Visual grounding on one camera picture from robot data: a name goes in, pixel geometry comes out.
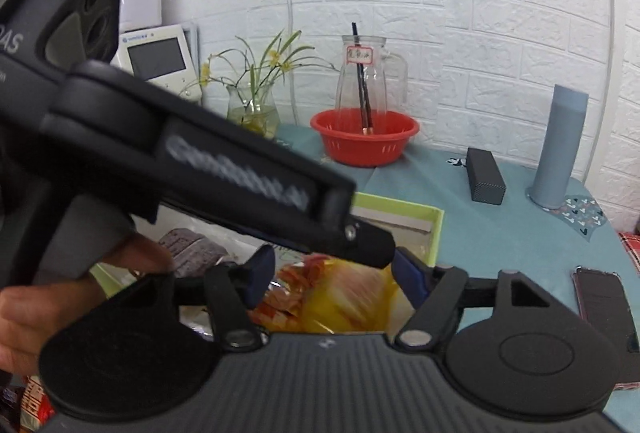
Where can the teal tablecloth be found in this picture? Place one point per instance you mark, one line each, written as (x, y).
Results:
(483, 238)

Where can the red plastic basket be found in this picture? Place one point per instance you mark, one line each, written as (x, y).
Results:
(364, 150)

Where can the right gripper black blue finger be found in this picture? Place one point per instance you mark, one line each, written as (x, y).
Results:
(439, 296)
(228, 292)

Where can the black rectangular box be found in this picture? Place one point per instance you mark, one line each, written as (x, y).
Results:
(485, 179)

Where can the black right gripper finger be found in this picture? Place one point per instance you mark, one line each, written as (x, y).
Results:
(367, 244)

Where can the green cardboard snack box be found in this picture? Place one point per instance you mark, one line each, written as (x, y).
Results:
(414, 227)

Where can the glass vase with plant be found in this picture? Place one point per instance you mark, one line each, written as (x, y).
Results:
(249, 78)

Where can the yellow orange snack bag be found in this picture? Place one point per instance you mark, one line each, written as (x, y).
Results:
(321, 294)

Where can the dark phone with case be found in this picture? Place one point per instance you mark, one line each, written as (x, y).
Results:
(603, 303)

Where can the grey patterned snack packet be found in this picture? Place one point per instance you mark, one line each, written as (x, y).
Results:
(192, 253)

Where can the bare left hand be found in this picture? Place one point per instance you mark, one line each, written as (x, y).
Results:
(30, 316)

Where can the black straw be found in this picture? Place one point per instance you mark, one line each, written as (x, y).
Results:
(365, 108)

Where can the clear glass pitcher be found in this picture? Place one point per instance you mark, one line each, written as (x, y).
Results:
(386, 75)

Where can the grey cylinder tube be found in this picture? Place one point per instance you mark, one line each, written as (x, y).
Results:
(561, 143)

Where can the white machine with screen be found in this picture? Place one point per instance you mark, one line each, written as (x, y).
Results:
(162, 56)

